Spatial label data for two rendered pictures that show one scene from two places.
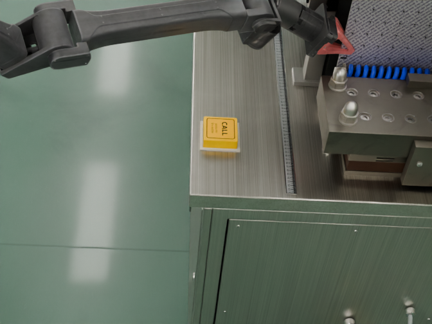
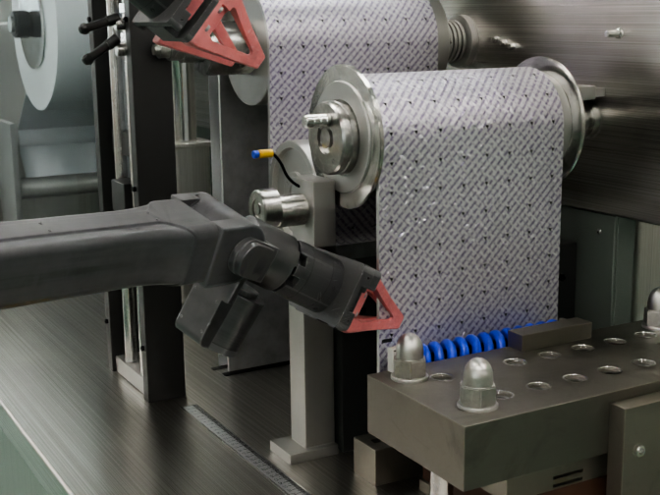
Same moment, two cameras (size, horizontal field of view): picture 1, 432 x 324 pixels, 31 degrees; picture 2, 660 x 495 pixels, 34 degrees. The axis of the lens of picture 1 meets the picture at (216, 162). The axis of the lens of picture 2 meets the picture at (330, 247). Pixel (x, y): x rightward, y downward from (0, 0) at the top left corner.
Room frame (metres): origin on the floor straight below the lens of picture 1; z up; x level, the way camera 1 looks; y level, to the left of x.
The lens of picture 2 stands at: (0.32, 0.26, 1.38)
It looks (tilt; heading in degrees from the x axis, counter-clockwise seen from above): 12 degrees down; 336
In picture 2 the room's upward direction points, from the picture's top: 1 degrees counter-clockwise
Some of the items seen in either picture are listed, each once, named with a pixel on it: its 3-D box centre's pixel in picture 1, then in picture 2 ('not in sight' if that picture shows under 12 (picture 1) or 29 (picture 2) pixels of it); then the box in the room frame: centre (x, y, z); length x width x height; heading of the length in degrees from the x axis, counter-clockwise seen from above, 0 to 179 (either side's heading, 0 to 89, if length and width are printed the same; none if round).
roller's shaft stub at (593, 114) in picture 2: not in sight; (565, 120); (1.35, -0.51, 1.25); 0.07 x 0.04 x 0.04; 95
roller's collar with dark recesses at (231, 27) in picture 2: not in sight; (224, 47); (1.57, -0.18, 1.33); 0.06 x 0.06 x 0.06; 5
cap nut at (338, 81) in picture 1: (339, 77); (410, 355); (1.20, -0.22, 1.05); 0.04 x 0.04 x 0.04
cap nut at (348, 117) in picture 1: (350, 110); (477, 381); (1.10, -0.24, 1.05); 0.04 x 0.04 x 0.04
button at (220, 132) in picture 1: (220, 132); not in sight; (1.15, 0.00, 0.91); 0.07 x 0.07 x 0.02; 5
